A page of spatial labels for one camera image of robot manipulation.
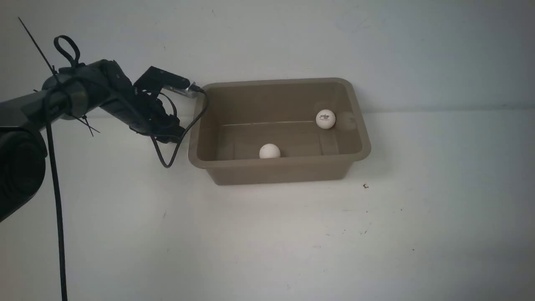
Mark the white ping-pong ball with smudge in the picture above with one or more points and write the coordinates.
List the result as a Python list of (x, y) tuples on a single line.
[(269, 150)]

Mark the white ping-pong ball with logo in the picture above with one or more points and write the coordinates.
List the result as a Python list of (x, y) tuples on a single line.
[(325, 119)]

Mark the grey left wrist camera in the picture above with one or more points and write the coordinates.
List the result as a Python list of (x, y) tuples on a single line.
[(154, 80)]

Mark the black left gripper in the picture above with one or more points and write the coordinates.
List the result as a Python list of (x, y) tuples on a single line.
[(152, 118)]

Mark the tan plastic storage bin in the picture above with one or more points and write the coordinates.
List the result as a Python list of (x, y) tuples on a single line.
[(244, 116)]

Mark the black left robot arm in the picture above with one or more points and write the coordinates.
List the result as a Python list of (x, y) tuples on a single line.
[(69, 95)]

